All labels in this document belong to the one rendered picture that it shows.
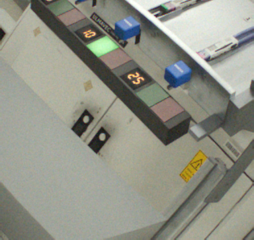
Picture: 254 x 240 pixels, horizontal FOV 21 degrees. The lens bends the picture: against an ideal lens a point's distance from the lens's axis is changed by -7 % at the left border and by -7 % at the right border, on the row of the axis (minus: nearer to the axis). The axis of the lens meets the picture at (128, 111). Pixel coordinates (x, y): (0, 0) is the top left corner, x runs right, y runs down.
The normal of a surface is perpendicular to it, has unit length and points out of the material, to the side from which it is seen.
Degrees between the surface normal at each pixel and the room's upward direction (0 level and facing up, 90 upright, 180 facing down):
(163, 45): 133
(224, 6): 42
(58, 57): 90
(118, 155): 90
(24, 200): 0
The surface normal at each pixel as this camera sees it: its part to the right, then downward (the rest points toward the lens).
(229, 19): 0.08, -0.65
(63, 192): 0.59, -0.77
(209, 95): -0.79, 0.43
